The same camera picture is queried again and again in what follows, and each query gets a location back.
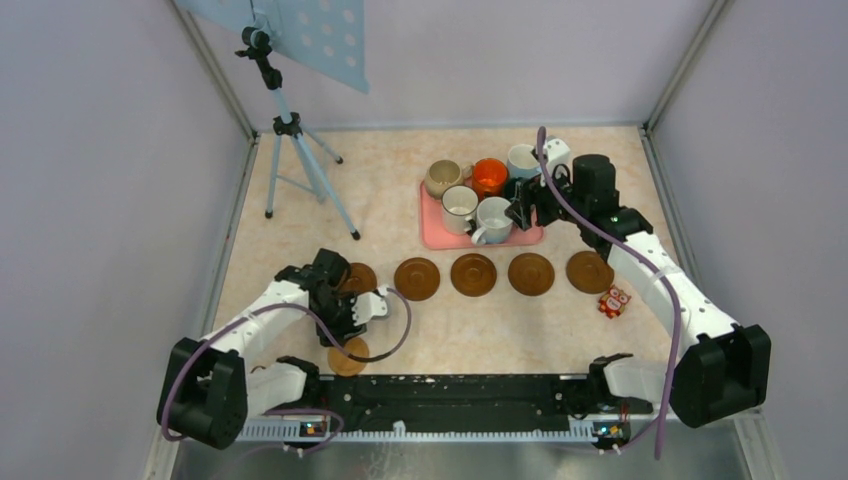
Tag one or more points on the beige mug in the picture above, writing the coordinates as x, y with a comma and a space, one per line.
444, 174

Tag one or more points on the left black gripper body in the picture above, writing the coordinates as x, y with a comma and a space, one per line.
334, 321

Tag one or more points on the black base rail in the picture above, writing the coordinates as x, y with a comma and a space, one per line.
471, 403

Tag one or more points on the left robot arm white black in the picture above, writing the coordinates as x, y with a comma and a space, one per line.
208, 393

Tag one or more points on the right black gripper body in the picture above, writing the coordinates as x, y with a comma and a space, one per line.
548, 207

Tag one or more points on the white cable duct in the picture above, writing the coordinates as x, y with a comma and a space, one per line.
290, 431

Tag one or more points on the blue perforated board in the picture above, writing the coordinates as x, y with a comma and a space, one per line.
325, 36

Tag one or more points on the white mug front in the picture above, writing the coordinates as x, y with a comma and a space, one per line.
492, 225

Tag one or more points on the dark wooden coaster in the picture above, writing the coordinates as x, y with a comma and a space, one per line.
361, 279
531, 274
473, 275
589, 273
417, 279

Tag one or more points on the blue tripod stand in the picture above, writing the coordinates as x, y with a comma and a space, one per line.
287, 124

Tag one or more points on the dark green mug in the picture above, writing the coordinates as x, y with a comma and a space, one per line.
511, 192

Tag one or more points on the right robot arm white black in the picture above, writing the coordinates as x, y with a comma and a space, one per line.
716, 366

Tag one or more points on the light wooden coaster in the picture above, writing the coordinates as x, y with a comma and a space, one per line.
341, 364

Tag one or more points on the red owl figurine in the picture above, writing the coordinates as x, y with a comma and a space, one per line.
613, 302

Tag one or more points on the pink tray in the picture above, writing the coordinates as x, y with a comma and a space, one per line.
435, 237

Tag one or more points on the orange glass mug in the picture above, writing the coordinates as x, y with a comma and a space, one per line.
488, 178

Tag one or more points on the white mug dark rim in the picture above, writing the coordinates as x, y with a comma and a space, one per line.
459, 205

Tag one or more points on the light blue mug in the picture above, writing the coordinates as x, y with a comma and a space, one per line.
521, 162

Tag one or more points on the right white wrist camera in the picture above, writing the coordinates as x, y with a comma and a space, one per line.
558, 154

